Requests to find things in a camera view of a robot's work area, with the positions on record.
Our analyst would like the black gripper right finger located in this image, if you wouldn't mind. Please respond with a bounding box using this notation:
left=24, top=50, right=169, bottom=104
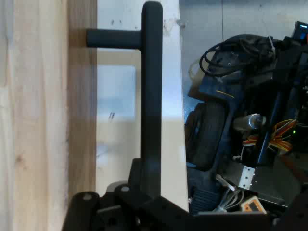
left=276, top=192, right=308, bottom=231

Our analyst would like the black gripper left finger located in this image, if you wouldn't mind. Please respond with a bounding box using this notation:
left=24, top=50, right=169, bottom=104
left=62, top=158, right=193, bottom=231

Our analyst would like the orange handheld device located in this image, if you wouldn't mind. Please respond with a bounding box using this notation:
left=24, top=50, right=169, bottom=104
left=240, top=195, right=267, bottom=214

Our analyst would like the silver metal cylinder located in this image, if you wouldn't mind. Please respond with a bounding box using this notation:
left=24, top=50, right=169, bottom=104
left=232, top=113, right=267, bottom=132

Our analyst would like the black rubber wheel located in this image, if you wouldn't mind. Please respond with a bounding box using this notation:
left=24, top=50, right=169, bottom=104
left=186, top=103, right=227, bottom=172

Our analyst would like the light wooden drawer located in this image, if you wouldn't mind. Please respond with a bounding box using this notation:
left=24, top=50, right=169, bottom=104
left=0, top=0, right=97, bottom=231

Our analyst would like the dark mobile base chassis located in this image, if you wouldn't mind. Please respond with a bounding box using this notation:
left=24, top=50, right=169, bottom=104
left=185, top=21, right=308, bottom=214

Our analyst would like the silver metal bracket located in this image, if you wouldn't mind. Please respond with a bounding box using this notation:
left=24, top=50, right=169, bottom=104
left=237, top=165, right=256, bottom=190

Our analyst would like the yellow red wire bundle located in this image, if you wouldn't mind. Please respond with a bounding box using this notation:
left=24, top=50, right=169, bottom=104
left=242, top=118, right=298, bottom=153

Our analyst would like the black metal drawer handle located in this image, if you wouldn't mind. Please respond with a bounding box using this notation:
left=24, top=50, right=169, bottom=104
left=86, top=1, right=163, bottom=201

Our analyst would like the coiled black cable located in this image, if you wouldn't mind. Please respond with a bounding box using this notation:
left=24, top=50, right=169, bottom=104
left=199, top=35, right=277, bottom=79

